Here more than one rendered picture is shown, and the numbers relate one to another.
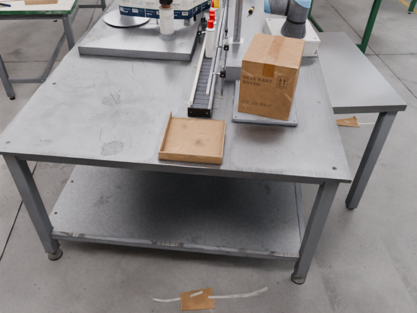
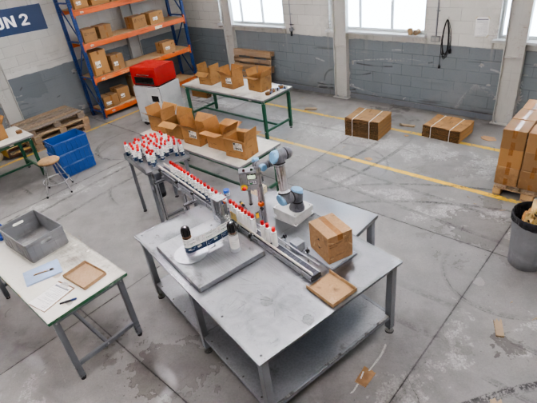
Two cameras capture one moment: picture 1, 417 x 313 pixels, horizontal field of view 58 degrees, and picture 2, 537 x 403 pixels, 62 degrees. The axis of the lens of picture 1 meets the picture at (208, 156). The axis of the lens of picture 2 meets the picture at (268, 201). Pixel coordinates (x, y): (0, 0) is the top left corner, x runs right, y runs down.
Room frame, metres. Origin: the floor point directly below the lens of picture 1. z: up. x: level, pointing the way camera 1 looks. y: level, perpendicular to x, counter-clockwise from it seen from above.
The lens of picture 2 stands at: (-0.49, 1.98, 3.33)
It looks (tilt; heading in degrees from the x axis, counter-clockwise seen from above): 32 degrees down; 322
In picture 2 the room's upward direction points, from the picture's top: 8 degrees counter-clockwise
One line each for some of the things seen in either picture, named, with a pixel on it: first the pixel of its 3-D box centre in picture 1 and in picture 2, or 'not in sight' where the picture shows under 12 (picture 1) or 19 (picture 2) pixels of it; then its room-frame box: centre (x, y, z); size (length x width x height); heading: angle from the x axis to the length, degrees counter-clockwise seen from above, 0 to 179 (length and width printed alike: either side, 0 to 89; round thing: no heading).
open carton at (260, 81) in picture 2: not in sight; (257, 79); (5.67, -2.99, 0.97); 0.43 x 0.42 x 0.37; 93
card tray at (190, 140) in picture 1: (194, 135); (331, 287); (1.30, 0.06, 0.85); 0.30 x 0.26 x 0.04; 176
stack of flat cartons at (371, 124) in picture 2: not in sight; (367, 123); (3.99, -3.97, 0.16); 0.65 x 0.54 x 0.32; 11
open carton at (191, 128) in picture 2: not in sight; (196, 129); (4.73, -1.02, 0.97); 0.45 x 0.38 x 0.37; 99
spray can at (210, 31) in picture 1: (210, 39); (274, 237); (2.00, 0.01, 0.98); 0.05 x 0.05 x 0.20
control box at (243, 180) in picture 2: not in sight; (248, 179); (2.39, -0.10, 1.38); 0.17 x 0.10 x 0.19; 51
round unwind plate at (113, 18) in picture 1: (126, 17); (191, 253); (2.51, 0.58, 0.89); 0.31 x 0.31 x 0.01
